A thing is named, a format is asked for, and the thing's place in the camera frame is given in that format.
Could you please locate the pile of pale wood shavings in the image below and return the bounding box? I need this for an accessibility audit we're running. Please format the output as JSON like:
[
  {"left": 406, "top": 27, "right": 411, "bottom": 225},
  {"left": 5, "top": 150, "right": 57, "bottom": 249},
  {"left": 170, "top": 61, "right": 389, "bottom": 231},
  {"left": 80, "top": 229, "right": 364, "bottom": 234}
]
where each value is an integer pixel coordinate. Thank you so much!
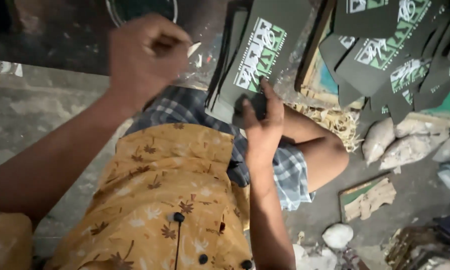
[{"left": 285, "top": 102, "right": 363, "bottom": 153}]

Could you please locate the stack of dark printed bags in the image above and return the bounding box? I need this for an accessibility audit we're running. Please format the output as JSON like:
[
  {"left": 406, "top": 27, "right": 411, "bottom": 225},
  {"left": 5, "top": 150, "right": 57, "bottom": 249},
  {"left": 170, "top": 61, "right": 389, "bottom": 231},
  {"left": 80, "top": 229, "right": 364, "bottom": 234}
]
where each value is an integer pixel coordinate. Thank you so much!
[{"left": 204, "top": 0, "right": 325, "bottom": 129}]

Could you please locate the yellow leaf-print shirt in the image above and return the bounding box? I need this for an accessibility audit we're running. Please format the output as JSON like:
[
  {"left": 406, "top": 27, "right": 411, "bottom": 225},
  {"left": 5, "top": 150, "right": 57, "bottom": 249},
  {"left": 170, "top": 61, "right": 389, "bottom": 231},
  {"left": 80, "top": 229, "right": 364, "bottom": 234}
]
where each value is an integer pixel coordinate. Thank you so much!
[{"left": 0, "top": 122, "right": 253, "bottom": 270}]

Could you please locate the person's bare knee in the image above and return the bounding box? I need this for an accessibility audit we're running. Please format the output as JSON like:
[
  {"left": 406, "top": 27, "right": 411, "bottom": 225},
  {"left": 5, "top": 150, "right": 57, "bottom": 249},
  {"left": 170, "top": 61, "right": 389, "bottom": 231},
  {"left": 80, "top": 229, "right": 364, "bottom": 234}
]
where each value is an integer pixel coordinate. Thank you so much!
[{"left": 280, "top": 106, "right": 350, "bottom": 194}]

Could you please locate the crumpled white cloth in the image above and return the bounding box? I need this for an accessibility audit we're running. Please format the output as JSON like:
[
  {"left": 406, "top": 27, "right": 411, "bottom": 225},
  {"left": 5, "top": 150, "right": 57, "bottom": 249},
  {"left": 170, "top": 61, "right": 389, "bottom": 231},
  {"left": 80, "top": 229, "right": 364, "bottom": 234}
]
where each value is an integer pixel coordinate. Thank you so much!
[{"left": 322, "top": 223, "right": 355, "bottom": 250}]

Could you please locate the white filled sack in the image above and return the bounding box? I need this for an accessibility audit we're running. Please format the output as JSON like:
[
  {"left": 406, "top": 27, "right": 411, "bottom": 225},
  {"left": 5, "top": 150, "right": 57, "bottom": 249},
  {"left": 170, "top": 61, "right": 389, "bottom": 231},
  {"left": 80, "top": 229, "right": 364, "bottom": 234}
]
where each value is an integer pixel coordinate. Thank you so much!
[
  {"left": 361, "top": 117, "right": 396, "bottom": 167},
  {"left": 379, "top": 119, "right": 450, "bottom": 171}
]

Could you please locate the black clip microphone with cable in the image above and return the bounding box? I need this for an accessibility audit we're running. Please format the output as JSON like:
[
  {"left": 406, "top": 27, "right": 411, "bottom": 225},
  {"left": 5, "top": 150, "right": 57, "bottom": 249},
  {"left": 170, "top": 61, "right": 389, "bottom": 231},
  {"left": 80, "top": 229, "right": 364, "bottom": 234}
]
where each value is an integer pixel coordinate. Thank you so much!
[{"left": 172, "top": 212, "right": 186, "bottom": 270}]

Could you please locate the person's left hand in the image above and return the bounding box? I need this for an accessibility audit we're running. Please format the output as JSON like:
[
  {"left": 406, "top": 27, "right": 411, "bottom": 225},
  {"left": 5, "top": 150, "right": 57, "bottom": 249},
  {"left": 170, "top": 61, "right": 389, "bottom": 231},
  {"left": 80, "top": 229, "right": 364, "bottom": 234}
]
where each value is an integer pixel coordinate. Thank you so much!
[{"left": 108, "top": 14, "right": 193, "bottom": 109}]

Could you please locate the heap of dirty clutter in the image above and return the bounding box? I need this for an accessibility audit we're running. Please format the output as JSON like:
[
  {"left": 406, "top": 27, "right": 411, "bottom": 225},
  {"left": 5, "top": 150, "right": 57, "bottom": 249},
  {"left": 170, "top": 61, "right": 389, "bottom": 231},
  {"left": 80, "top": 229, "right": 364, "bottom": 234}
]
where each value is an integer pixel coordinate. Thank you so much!
[{"left": 383, "top": 214, "right": 450, "bottom": 270}]

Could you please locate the green screen frame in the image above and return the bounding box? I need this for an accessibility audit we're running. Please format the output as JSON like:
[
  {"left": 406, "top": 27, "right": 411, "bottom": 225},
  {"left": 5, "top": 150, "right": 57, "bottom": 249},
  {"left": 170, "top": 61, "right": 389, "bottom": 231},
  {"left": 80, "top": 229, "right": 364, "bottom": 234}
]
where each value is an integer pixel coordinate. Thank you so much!
[{"left": 420, "top": 84, "right": 450, "bottom": 121}]

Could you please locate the small frame with torn cardboard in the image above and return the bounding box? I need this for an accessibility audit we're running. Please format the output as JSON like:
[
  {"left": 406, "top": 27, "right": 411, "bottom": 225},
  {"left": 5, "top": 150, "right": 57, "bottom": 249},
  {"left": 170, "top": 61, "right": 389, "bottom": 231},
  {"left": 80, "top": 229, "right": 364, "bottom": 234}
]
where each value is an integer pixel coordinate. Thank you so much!
[{"left": 338, "top": 172, "right": 398, "bottom": 224}]

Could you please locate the wooden screen printing frame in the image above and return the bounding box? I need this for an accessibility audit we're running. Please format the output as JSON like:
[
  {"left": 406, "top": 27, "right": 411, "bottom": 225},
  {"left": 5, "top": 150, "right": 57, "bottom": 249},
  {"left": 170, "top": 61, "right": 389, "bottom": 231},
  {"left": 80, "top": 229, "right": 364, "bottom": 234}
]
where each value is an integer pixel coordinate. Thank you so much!
[{"left": 294, "top": 0, "right": 366, "bottom": 110}]

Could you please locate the small white stick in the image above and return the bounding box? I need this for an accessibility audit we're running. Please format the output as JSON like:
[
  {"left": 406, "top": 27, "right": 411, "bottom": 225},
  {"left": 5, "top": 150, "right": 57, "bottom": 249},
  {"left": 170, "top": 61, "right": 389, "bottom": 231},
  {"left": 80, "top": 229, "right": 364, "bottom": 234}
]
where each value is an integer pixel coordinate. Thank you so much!
[{"left": 187, "top": 41, "right": 202, "bottom": 58}]

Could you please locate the heap of dark printed bags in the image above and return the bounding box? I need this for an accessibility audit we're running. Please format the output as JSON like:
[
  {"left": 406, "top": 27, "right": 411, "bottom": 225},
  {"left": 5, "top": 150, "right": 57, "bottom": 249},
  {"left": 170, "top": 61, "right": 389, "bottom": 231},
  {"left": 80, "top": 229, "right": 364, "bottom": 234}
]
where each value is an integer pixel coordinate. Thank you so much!
[{"left": 319, "top": 0, "right": 450, "bottom": 125}]

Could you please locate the person's right hand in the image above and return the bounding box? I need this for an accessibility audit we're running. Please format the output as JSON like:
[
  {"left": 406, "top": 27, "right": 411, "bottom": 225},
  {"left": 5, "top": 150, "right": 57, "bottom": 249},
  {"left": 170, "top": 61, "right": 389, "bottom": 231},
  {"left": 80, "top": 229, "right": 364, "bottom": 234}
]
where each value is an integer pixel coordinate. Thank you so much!
[{"left": 241, "top": 76, "right": 285, "bottom": 159}]

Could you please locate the round dark metal-rimmed bowl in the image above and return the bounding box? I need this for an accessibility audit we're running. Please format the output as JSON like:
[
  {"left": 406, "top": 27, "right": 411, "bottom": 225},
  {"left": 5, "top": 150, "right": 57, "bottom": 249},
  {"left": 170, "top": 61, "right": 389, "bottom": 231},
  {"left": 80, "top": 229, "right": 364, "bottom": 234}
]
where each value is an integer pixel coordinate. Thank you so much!
[{"left": 105, "top": 0, "right": 179, "bottom": 28}]

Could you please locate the blue checked lungi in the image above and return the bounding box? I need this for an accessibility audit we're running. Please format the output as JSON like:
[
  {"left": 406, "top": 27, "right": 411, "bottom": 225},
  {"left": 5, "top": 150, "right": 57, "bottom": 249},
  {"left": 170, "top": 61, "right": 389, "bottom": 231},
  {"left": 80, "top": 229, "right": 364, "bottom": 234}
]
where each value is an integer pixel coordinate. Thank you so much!
[{"left": 123, "top": 85, "right": 316, "bottom": 212}]

